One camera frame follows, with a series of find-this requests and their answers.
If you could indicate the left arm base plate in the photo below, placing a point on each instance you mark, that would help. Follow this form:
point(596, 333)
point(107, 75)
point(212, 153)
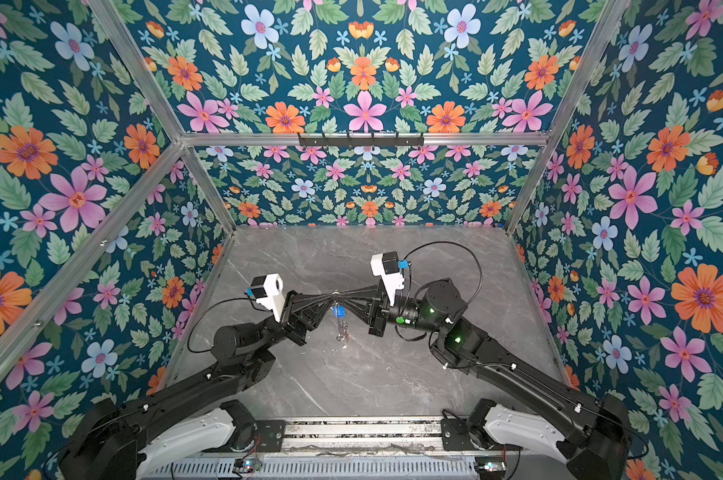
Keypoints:
point(261, 435)

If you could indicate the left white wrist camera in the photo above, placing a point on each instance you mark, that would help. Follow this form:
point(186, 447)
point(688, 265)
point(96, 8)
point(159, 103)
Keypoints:
point(267, 291)

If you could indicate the silver keyring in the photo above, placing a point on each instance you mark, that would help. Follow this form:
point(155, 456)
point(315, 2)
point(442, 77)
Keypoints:
point(342, 328)

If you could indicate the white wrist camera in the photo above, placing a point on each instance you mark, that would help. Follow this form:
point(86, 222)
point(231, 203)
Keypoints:
point(267, 291)
point(389, 269)

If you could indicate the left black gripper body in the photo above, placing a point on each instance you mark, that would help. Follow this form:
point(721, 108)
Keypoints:
point(291, 332)

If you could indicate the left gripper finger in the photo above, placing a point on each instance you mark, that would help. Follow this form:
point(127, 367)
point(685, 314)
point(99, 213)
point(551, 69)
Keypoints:
point(304, 302)
point(312, 315)

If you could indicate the small circuit board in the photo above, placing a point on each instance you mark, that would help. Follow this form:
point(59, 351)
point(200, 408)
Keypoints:
point(246, 466)
point(490, 469)

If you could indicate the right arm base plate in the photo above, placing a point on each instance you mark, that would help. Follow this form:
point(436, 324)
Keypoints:
point(455, 436)

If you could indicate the aluminium front rail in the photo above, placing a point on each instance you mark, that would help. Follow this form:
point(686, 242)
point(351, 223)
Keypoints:
point(361, 441)

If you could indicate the right small circuit board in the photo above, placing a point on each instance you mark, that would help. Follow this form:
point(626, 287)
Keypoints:
point(490, 469)

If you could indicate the left small circuit board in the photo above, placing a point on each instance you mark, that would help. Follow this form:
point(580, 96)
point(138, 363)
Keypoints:
point(246, 466)

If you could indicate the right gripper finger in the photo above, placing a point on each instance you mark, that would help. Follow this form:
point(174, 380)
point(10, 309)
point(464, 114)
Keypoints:
point(365, 293)
point(361, 307)

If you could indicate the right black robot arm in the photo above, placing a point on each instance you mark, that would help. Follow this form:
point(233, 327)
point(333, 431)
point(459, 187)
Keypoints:
point(590, 436)

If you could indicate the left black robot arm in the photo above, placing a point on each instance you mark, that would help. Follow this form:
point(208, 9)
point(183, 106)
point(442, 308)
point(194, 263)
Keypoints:
point(110, 438)

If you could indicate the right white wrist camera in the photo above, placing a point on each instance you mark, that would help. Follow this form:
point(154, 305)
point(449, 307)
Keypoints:
point(389, 269)

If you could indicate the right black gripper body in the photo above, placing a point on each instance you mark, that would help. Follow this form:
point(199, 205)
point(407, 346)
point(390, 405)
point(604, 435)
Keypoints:
point(379, 328)

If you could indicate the black hook rail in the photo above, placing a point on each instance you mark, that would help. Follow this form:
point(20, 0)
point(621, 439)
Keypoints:
point(347, 140)

